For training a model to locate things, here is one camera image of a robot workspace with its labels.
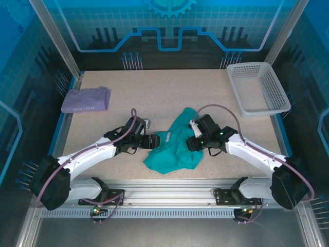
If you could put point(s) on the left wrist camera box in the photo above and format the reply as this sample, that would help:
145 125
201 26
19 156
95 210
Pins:
147 123

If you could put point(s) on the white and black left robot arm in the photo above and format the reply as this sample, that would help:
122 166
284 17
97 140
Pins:
84 154

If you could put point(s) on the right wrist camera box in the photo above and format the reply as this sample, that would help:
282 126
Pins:
196 130

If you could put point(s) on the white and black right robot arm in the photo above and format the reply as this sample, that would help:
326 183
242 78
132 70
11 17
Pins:
252 151

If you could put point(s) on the white perforated plastic basket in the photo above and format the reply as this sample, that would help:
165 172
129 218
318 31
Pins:
280 90

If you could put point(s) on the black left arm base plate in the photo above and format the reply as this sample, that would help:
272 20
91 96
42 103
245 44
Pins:
113 193

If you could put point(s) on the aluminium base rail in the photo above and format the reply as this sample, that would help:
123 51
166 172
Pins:
167 191

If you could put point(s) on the small connector with led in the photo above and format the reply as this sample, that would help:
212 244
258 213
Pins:
97 209
246 209

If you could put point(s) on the aluminium frame post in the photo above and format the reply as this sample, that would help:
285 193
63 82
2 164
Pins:
285 31
57 38

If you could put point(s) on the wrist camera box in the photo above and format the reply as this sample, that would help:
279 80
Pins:
196 130
147 123

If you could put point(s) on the folded purple t-shirt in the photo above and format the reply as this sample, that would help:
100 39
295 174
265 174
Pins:
84 100

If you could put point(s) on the teal t-shirt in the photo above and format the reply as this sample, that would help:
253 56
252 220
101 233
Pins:
172 157

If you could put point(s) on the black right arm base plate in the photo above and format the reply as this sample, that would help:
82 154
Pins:
223 198

